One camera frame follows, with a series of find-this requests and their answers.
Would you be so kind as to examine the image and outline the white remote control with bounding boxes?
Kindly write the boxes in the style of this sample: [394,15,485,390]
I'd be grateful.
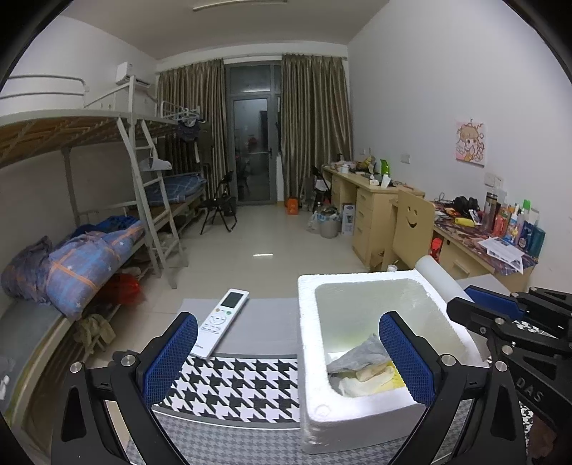
[191,289,250,359]

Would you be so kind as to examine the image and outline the yellow foam fruit net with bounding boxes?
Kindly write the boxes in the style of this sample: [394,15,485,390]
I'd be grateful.
[380,362,405,392]

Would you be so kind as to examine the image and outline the green tissue pack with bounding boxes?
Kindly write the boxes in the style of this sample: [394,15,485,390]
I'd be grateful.
[356,361,395,383]

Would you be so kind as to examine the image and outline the white air conditioner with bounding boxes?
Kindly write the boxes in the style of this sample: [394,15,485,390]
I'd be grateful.
[115,62,151,88]

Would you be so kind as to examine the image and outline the white foam roll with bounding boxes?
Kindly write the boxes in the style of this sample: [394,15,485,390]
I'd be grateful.
[415,255,472,302]

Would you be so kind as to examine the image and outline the black folding chair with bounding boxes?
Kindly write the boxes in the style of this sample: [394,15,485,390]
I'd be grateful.
[201,171,237,234]

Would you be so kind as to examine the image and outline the brown curtain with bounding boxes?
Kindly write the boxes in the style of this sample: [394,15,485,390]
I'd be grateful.
[280,54,354,200]
[157,59,228,195]

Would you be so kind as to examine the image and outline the left brown curtain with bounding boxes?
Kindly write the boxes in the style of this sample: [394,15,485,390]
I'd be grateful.
[157,59,228,195]

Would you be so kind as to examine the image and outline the glass balcony door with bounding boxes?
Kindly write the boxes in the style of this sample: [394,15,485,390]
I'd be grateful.
[225,60,281,205]

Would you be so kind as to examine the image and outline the right brown curtain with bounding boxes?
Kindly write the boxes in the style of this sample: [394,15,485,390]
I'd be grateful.
[280,54,354,200]

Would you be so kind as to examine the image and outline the ceiling tube light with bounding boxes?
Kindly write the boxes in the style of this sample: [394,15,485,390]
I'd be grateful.
[192,0,288,13]

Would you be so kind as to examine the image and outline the metal bunk bed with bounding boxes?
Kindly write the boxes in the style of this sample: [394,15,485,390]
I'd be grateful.
[1,74,204,433]

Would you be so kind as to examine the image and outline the blue plaid quilt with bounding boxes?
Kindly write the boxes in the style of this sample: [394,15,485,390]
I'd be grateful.
[1,216,143,320]

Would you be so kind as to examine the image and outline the wooden desk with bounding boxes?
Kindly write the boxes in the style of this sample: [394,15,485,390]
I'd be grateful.
[322,167,536,292]

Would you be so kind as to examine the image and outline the grey sock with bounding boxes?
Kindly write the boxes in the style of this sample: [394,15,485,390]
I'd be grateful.
[327,334,391,374]

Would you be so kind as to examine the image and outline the houndstooth table cloth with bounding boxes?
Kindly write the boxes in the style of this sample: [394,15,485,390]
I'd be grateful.
[124,354,535,465]

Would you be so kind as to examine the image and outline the anime wall poster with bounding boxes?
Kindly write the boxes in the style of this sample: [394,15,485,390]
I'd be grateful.
[455,119,486,167]

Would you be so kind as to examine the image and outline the wooden smiley chair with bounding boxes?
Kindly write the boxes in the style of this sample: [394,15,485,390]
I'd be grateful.
[381,190,435,271]

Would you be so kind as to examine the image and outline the white styrofoam box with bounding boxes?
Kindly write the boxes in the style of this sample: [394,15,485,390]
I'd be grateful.
[298,268,487,454]

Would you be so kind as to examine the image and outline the white papers on desk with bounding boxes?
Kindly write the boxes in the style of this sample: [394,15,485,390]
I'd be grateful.
[478,238,524,274]

